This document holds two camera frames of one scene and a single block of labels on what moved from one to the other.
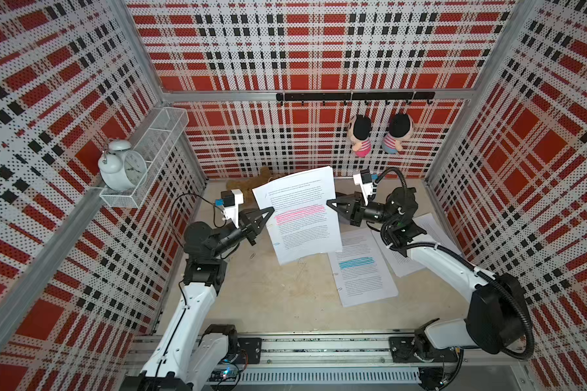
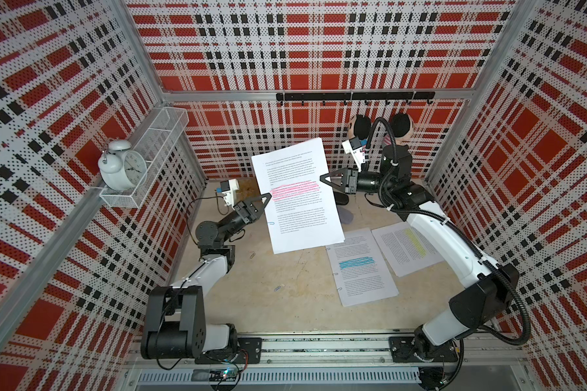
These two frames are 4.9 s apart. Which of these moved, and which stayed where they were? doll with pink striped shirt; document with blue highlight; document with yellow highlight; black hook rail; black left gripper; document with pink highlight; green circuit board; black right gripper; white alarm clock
Moved: document with pink highlight; black right gripper; black left gripper
Stayed: black hook rail; document with blue highlight; green circuit board; white alarm clock; document with yellow highlight; doll with pink striped shirt
